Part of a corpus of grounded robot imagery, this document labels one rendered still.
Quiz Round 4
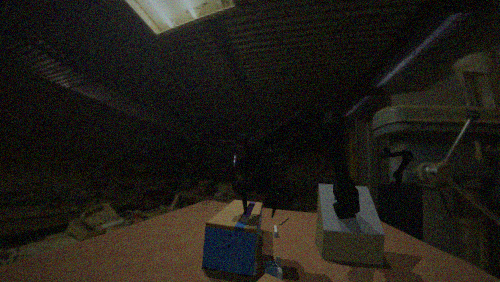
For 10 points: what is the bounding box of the blue cube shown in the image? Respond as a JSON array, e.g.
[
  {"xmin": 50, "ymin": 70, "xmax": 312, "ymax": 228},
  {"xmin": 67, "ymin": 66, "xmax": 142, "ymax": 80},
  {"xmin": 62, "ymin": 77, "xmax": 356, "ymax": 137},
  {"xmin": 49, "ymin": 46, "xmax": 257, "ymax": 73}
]
[{"xmin": 265, "ymin": 260, "xmax": 278, "ymax": 277}]

